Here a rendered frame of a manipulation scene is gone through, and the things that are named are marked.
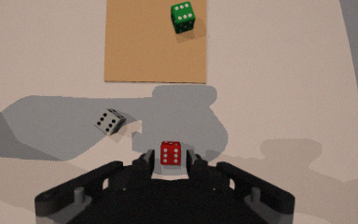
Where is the white die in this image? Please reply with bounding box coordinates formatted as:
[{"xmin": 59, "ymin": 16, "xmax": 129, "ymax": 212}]
[{"xmin": 93, "ymin": 109, "xmax": 126, "ymax": 135}]

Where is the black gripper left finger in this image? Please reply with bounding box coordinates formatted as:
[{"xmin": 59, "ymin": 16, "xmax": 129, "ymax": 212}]
[{"xmin": 34, "ymin": 149, "xmax": 155, "ymax": 224}]

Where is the red die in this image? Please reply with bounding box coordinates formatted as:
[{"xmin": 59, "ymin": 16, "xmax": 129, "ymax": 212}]
[{"xmin": 160, "ymin": 141, "xmax": 181, "ymax": 165}]

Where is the green die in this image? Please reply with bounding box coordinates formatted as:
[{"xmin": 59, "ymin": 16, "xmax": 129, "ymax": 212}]
[{"xmin": 171, "ymin": 1, "xmax": 195, "ymax": 34}]

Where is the tan flat mat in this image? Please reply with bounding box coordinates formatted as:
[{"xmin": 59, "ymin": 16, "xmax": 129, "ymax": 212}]
[{"xmin": 103, "ymin": 0, "xmax": 206, "ymax": 84}]

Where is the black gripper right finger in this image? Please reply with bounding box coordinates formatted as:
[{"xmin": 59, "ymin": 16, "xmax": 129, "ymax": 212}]
[{"xmin": 186, "ymin": 150, "xmax": 296, "ymax": 224}]

